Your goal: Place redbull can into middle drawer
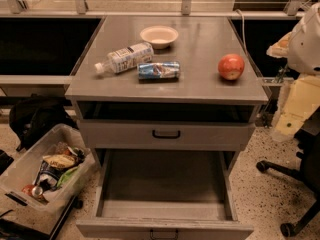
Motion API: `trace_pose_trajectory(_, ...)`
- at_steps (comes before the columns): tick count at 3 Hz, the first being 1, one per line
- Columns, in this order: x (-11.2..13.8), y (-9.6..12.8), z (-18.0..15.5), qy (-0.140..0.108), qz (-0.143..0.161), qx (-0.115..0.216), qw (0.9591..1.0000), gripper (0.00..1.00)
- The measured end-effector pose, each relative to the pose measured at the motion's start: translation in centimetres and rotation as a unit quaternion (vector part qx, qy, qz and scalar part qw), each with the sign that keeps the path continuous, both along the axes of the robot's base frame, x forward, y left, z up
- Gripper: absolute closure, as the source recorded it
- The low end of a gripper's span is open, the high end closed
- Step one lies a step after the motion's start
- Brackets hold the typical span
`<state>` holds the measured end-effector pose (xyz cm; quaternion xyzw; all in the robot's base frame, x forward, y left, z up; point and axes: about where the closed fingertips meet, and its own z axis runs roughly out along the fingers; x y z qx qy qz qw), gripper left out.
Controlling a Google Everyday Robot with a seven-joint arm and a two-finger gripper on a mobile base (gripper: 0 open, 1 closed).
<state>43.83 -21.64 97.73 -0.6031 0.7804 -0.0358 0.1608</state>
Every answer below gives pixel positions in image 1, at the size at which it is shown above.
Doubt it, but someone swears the clear plastic water bottle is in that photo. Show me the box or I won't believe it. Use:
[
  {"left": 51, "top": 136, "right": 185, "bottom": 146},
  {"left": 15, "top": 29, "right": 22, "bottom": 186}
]
[{"left": 95, "top": 42, "right": 154, "bottom": 75}]

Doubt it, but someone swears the red can in bin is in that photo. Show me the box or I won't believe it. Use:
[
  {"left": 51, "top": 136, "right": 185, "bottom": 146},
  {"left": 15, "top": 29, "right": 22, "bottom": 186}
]
[{"left": 22, "top": 184, "right": 43, "bottom": 198}]

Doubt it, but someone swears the clear plastic storage bin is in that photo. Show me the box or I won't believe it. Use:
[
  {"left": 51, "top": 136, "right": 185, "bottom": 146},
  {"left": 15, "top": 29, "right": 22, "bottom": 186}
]
[{"left": 1, "top": 124, "right": 96, "bottom": 240}]

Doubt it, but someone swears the grey drawer cabinet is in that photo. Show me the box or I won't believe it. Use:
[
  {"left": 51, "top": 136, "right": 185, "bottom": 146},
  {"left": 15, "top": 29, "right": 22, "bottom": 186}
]
[{"left": 66, "top": 16, "right": 268, "bottom": 151}]

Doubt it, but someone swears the open middle drawer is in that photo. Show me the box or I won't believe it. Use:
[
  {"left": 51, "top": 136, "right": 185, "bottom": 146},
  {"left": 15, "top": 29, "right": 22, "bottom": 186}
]
[{"left": 77, "top": 150, "right": 253, "bottom": 240}]

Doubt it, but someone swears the yellow chip bag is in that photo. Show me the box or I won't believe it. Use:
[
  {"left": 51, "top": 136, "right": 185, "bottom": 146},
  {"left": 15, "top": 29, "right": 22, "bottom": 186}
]
[{"left": 43, "top": 154, "right": 76, "bottom": 169}]

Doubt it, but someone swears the blue silver redbull can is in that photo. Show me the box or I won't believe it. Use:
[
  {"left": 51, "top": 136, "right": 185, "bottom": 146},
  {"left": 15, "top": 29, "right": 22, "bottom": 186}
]
[{"left": 137, "top": 62, "right": 180, "bottom": 80}]

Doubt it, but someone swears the black office chair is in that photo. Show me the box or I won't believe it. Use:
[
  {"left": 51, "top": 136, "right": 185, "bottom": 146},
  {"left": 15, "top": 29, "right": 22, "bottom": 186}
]
[{"left": 256, "top": 108, "right": 320, "bottom": 237}]

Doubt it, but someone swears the white cable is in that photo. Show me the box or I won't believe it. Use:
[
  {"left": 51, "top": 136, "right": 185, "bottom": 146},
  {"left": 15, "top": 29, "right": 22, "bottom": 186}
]
[{"left": 235, "top": 9, "right": 248, "bottom": 53}]

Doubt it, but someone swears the red apple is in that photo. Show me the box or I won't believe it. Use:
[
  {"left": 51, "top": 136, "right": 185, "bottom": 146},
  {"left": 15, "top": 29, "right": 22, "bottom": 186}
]
[{"left": 218, "top": 54, "right": 245, "bottom": 81}]

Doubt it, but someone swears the black backpack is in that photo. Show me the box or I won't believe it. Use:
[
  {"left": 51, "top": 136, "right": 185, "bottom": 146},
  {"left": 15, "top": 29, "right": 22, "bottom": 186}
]
[{"left": 9, "top": 96, "right": 77, "bottom": 151}]

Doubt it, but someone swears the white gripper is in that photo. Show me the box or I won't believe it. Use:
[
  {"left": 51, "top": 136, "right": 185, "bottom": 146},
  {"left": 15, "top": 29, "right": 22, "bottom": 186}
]
[{"left": 266, "top": 3, "right": 320, "bottom": 142}]

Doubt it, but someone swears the green snack bag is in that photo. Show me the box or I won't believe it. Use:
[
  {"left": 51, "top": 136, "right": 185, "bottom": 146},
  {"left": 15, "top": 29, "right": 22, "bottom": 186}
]
[{"left": 56, "top": 166, "right": 78, "bottom": 188}]

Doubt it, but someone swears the closed top drawer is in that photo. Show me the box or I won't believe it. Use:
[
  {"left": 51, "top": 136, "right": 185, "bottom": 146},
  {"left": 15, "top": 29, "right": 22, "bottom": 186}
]
[{"left": 79, "top": 120, "right": 255, "bottom": 151}]

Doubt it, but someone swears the white bowl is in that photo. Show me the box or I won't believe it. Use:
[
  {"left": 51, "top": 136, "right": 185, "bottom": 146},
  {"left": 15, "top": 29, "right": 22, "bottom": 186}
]
[{"left": 140, "top": 26, "right": 179, "bottom": 49}]

